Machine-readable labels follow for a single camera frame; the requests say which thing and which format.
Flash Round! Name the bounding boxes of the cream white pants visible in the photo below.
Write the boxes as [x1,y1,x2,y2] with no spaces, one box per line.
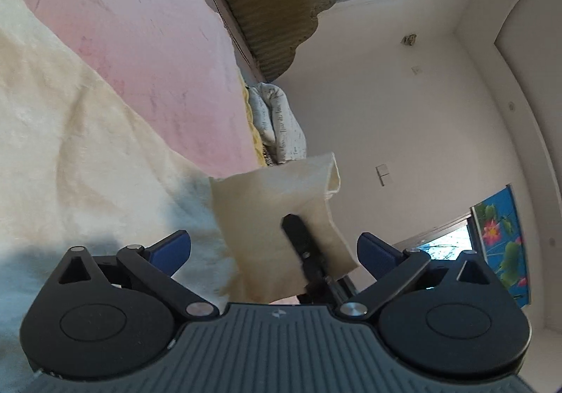
[1,0,356,392]

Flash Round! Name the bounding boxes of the side window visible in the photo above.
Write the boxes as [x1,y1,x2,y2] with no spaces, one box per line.
[394,215,475,260]

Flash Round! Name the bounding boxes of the blue floral curtain lower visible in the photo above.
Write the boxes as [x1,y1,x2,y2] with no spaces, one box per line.
[471,185,531,308]

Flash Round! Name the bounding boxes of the patterned white pillow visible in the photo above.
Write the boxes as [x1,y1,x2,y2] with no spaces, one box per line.
[246,83,307,165]

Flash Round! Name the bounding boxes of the yellow floral quilt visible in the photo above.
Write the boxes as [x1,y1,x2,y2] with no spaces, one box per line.
[244,84,275,167]

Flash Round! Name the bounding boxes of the pink bed blanket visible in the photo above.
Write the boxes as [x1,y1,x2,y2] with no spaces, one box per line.
[24,0,259,177]

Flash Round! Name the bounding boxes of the wall light switch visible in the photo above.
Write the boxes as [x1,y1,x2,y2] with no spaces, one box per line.
[376,165,393,187]

